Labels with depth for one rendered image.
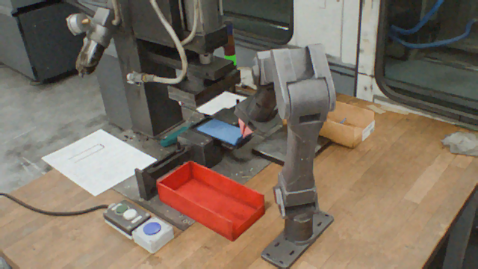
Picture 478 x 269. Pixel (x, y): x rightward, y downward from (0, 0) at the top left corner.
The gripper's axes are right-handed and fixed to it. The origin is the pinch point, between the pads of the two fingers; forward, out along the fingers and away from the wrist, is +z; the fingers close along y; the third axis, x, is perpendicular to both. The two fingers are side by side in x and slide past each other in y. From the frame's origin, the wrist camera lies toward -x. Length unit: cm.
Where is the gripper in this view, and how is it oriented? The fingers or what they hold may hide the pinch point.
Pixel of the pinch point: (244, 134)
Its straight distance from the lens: 123.9
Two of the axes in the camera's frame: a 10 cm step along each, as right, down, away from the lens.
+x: -6.4, 4.3, -6.4
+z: -3.5, 5.8, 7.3
